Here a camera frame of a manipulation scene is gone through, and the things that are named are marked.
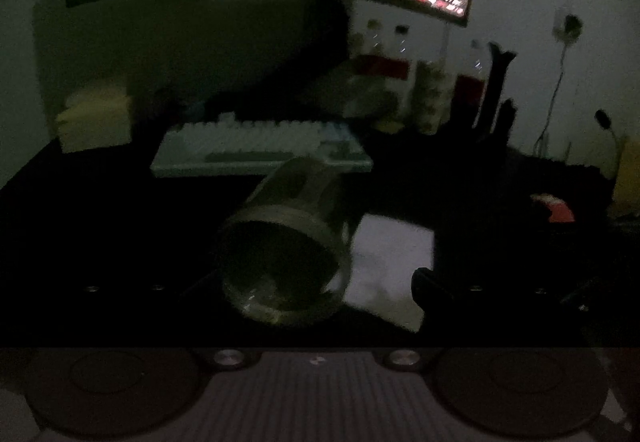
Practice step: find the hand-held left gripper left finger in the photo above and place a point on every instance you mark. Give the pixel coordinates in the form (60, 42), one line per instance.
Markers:
(200, 289)

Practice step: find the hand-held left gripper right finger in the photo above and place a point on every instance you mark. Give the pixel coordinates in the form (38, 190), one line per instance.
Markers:
(425, 289)

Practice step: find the white paper tissue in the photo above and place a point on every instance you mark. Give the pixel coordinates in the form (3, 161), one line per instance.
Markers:
(390, 262)

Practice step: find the clear glass jar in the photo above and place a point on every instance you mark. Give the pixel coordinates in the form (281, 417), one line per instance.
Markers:
(295, 212)

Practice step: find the small red object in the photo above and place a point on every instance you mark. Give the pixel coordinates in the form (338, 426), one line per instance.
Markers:
(552, 209)

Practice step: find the white mechanical keyboard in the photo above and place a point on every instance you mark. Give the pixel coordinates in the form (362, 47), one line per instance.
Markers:
(260, 147)

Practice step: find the small yellow packet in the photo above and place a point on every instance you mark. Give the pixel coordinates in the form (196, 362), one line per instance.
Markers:
(387, 124)

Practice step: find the crumpled white plastic bag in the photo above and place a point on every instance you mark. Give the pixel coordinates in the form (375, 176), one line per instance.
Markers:
(362, 92)

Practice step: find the black forked stand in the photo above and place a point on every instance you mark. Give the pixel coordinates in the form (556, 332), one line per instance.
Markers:
(495, 87)

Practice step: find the clear bottle with red label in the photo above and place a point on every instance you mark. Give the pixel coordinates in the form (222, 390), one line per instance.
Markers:
(471, 72)

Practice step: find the black-capped red-label bottle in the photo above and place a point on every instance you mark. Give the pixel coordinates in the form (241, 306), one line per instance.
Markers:
(401, 49)

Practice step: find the small black microphone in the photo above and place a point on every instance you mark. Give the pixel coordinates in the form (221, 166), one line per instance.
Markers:
(603, 118)

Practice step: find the yellow-capped red-label bottle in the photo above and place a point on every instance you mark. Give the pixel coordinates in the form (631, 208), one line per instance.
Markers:
(372, 47)

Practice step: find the wall socket with plug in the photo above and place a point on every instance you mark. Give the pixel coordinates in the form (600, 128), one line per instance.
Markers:
(570, 25)

